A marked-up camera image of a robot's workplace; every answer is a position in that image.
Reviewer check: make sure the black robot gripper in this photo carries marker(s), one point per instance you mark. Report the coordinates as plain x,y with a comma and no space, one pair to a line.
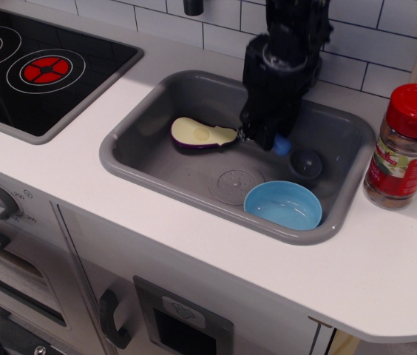
274,96

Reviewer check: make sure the blue handled metal spoon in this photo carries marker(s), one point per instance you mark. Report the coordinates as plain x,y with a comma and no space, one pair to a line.
304,163

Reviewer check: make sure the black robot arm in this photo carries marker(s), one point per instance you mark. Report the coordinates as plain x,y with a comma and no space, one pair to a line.
281,66

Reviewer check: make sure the grey plastic sink basin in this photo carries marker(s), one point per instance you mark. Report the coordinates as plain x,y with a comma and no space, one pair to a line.
140,149

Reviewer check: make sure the light blue plastic bowl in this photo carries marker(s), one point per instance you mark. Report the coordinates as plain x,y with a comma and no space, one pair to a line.
286,204

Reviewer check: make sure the toy eggplant half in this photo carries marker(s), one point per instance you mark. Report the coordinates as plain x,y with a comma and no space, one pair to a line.
189,133

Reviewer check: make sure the dark grey toy faucet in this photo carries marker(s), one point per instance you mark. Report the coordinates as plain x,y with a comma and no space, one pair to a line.
290,50

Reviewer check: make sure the red lid spice jar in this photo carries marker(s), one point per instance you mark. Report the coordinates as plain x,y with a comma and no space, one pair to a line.
391,178

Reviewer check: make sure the black toy stovetop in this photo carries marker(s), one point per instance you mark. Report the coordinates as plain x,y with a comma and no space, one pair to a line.
50,74

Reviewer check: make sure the grey dishwasher panel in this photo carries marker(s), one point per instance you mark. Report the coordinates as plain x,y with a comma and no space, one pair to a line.
180,326

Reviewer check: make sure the dark grey cabinet handle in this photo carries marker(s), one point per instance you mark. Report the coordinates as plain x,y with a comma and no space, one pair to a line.
108,304

